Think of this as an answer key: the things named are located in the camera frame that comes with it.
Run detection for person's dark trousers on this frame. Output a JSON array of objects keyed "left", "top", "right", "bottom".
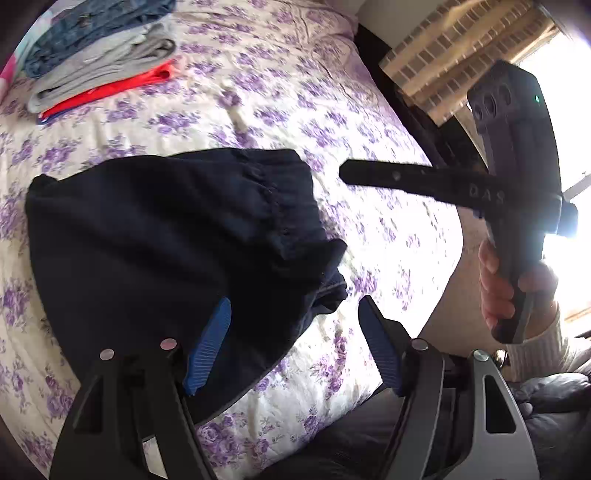
[{"left": 259, "top": 383, "right": 407, "bottom": 480}]

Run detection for folded teal pink floral quilt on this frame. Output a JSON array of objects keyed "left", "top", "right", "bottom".
[{"left": 0, "top": 7, "right": 56, "bottom": 100}]

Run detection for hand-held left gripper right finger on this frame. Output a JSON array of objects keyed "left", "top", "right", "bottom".
[{"left": 358, "top": 295, "right": 541, "bottom": 480}]

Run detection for folded blue jeans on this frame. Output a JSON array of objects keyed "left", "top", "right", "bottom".
[{"left": 23, "top": 0, "right": 178, "bottom": 79}]

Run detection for person's right hand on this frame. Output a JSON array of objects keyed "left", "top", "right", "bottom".
[{"left": 478, "top": 240, "right": 560, "bottom": 340}]

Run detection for folded red garment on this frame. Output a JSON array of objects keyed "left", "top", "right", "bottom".
[{"left": 39, "top": 59, "right": 178, "bottom": 124}]

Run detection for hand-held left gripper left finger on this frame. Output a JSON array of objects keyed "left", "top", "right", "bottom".
[{"left": 48, "top": 296, "right": 232, "bottom": 480}]

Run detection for navy blue pants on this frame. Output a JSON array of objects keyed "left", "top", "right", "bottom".
[{"left": 24, "top": 148, "right": 348, "bottom": 425}]

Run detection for brick pattern curtain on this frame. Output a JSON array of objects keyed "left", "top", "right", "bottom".
[{"left": 379, "top": 0, "right": 561, "bottom": 125}]

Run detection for black bed frame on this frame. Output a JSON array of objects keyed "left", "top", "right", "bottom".
[{"left": 353, "top": 23, "right": 485, "bottom": 176}]

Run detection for person's right forearm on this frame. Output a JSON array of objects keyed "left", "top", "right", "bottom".
[{"left": 508, "top": 302, "right": 591, "bottom": 381}]

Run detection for person's dark jacket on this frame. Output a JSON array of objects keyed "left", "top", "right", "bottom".
[{"left": 512, "top": 371, "right": 591, "bottom": 480}]

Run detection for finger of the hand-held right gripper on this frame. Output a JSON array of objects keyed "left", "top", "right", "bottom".
[{"left": 339, "top": 159, "right": 463, "bottom": 203}]

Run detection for purple floral bedspread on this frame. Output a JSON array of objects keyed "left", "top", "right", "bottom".
[{"left": 0, "top": 0, "right": 467, "bottom": 476}]

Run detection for folded grey pants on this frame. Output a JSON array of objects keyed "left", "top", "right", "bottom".
[{"left": 27, "top": 23, "right": 177, "bottom": 114}]

